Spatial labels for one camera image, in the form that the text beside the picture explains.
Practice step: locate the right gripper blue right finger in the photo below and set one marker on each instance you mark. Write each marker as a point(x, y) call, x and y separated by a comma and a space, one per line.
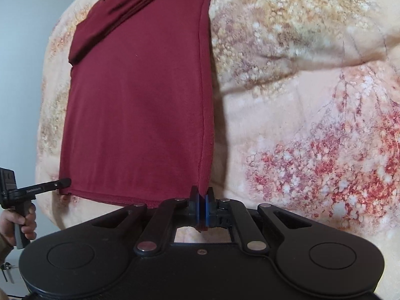
point(217, 211)

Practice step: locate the dark red long-sleeve shirt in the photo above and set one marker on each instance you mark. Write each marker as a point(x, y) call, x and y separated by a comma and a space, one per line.
point(139, 124)

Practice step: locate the left hand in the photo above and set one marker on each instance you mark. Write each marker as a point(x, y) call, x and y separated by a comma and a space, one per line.
point(10, 218)

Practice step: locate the floral beige quilt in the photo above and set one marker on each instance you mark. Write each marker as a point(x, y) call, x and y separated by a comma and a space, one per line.
point(305, 109)

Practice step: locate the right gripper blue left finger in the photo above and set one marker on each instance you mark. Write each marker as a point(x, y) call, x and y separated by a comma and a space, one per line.
point(187, 209)

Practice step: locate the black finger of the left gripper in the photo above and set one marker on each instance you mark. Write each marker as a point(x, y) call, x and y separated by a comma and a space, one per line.
point(58, 184)

